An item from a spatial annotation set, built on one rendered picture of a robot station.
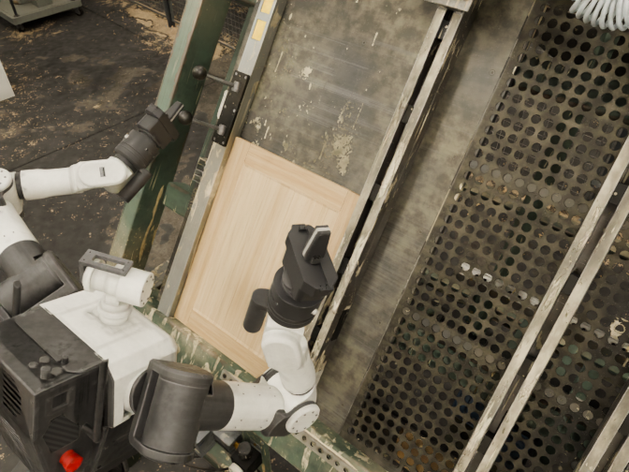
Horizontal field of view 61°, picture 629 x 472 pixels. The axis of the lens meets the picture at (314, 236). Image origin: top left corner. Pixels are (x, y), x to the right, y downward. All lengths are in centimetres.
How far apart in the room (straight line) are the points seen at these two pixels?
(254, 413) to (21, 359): 41
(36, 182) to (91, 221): 209
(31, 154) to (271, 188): 303
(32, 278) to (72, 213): 240
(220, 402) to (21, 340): 35
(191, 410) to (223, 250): 66
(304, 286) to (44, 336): 49
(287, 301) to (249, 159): 69
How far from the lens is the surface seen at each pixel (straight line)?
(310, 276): 79
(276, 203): 141
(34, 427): 101
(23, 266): 126
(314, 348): 132
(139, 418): 103
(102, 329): 108
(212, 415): 100
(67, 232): 349
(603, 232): 114
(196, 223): 156
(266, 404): 110
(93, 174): 140
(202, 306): 159
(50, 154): 422
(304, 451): 144
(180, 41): 167
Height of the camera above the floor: 216
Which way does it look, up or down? 43 degrees down
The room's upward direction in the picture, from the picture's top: straight up
